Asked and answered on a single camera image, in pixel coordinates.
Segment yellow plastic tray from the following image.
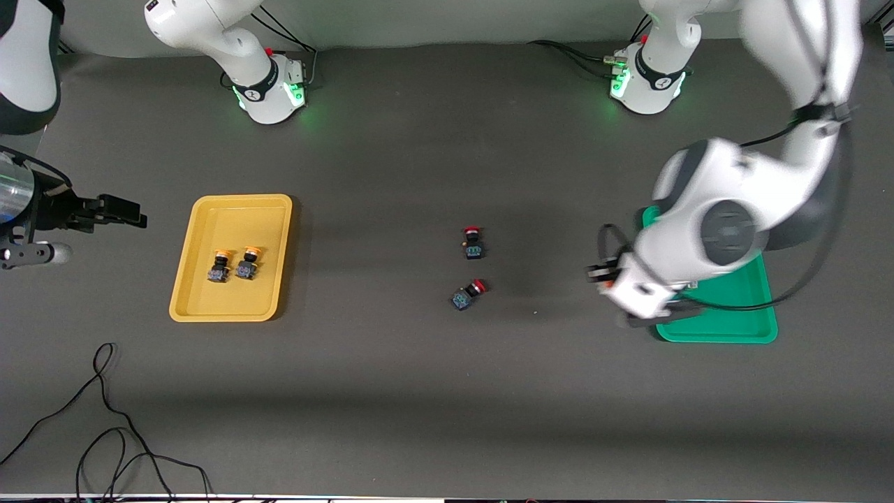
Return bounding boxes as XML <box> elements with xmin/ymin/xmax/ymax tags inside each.
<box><xmin>168</xmin><ymin>194</ymin><xmax>293</xmax><ymax>323</ymax></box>

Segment black left arm base cables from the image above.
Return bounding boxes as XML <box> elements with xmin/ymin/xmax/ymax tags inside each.
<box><xmin>527</xmin><ymin>14</ymin><xmax>654</xmax><ymax>79</ymax></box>

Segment black arm base cables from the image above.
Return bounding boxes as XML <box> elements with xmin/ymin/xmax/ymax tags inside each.
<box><xmin>220</xmin><ymin>7</ymin><xmax>319</xmax><ymax>90</ymax></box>
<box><xmin>527</xmin><ymin>14</ymin><xmax>654</xmax><ymax>79</ymax></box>

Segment thin black loose cable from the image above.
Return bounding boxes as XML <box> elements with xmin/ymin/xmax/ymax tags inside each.
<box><xmin>0</xmin><ymin>342</ymin><xmax>212</xmax><ymax>503</ymax></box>

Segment green plastic tray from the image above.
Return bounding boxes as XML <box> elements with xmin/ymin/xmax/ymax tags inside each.
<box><xmin>642</xmin><ymin>205</ymin><xmax>779</xmax><ymax>344</ymax></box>

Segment yellow push button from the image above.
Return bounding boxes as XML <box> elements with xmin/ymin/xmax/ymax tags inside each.
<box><xmin>235</xmin><ymin>245</ymin><xmax>263</xmax><ymax>281</ymax></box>
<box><xmin>207</xmin><ymin>249</ymin><xmax>233</xmax><ymax>284</ymax></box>

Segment black right arm base cables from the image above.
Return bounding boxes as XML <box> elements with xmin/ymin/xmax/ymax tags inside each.
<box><xmin>220</xmin><ymin>7</ymin><xmax>319</xmax><ymax>90</ymax></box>

